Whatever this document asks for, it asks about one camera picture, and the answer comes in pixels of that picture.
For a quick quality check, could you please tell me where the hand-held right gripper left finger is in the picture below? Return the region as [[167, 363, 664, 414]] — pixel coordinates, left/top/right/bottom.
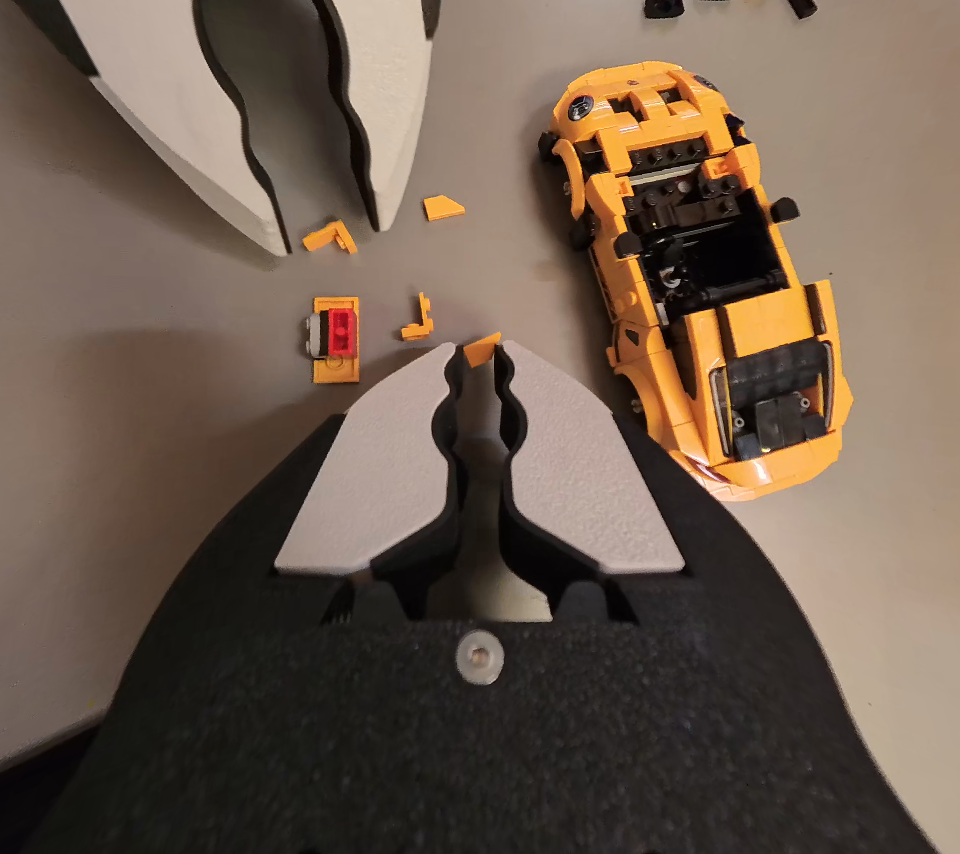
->
[[273, 341, 468, 600]]

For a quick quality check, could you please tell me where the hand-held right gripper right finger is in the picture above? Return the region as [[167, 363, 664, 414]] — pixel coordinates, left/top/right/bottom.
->
[[491, 340, 686, 604]]

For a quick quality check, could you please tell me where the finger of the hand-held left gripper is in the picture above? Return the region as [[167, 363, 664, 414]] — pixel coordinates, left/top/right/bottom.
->
[[7, 0, 295, 260], [271, 0, 436, 234]]

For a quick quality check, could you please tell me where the orange plate with red brick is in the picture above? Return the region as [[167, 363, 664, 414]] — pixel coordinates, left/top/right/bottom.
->
[[305, 296, 362, 386]]

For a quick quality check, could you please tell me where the orange lego bracket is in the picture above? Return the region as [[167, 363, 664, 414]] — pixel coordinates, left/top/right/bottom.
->
[[301, 218, 360, 256], [400, 293, 435, 343]]

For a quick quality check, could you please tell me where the yellow lego car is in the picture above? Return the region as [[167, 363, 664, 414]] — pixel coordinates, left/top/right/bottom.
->
[[537, 60, 856, 504]]

